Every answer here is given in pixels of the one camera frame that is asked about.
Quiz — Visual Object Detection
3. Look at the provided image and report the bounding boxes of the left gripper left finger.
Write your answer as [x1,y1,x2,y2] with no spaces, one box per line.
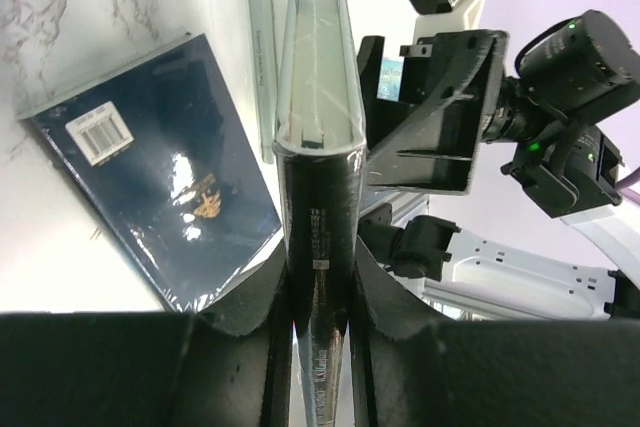
[1,247,292,426]

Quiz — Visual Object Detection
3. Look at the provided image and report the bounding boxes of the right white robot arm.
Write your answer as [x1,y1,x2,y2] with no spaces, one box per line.
[357,10,639,320]

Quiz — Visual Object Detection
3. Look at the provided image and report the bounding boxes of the dark blue thin book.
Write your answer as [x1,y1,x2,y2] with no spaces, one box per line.
[27,34,281,312]

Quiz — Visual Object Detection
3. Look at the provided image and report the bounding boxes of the grey green notebook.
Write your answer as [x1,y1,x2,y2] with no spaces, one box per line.
[248,0,288,164]

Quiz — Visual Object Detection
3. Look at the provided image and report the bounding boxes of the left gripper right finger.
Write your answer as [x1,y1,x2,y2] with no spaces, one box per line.
[349,243,639,426]

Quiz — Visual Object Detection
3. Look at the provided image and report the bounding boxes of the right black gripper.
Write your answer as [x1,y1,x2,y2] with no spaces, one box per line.
[357,10,639,218]

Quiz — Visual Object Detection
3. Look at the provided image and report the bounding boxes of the blue ocean cover book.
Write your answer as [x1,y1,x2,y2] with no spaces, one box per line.
[377,57,404,101]

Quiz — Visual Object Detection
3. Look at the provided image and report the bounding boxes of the black file folder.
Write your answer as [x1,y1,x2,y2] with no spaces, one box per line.
[274,0,366,426]

